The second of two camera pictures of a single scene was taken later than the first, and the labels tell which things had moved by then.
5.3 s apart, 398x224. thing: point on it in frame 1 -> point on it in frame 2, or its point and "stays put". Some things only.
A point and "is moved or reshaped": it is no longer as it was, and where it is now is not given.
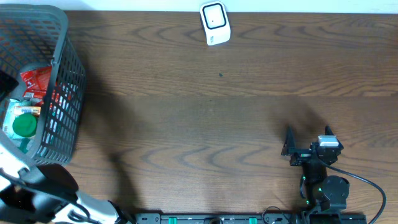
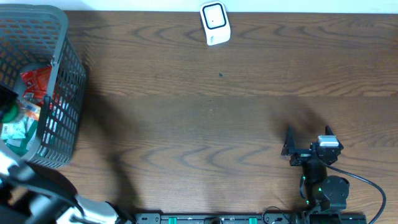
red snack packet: (36, 84) stays put
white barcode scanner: (216, 22) stays put
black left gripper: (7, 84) -> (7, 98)
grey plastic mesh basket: (35, 33) stays put
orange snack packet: (18, 110) is moved or reshaped
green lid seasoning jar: (24, 125) -> (12, 114)
